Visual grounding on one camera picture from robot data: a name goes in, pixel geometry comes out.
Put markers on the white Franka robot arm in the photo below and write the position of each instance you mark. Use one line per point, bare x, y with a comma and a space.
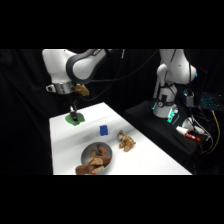
56, 65

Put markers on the laptop with lit keyboard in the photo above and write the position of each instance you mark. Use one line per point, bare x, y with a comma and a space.
211, 100

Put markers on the round metal bowl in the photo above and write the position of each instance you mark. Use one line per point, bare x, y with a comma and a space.
87, 152

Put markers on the green triangle block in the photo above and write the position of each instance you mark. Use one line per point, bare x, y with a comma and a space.
74, 119

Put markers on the green lit control box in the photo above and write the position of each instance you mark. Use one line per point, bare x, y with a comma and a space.
173, 116

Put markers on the blue square block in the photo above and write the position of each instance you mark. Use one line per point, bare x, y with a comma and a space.
104, 130

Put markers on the striped tiger plush toy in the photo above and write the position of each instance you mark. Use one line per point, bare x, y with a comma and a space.
126, 141

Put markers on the white bottle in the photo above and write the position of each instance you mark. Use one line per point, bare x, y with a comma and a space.
182, 130

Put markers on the small grey box device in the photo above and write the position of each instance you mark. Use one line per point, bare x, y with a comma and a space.
189, 98

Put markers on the black robot stand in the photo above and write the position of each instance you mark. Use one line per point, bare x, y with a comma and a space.
150, 128

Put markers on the brown plush toy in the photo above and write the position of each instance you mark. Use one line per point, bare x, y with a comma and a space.
95, 163

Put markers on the red marker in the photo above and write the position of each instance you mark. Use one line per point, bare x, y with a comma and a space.
193, 136

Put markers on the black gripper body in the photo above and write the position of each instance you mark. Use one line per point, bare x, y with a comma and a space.
69, 98

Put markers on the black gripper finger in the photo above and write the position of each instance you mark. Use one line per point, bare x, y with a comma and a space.
72, 111
76, 117

